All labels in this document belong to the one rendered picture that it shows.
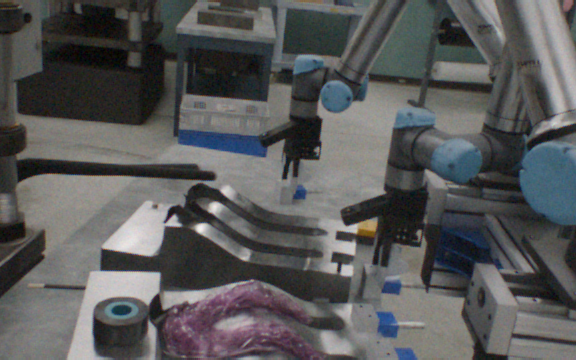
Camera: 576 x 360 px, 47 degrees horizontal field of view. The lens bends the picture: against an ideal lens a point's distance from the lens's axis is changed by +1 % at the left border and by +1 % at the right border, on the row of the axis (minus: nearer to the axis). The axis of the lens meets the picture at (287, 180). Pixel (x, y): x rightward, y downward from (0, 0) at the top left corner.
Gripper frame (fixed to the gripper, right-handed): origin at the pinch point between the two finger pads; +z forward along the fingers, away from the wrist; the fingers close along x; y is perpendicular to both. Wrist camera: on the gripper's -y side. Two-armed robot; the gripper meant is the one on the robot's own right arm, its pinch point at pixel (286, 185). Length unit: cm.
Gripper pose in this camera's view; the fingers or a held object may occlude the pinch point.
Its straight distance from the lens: 179.6
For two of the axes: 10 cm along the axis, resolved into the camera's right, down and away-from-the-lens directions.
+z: -1.1, 9.3, 3.5
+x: -3.0, -3.6, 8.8
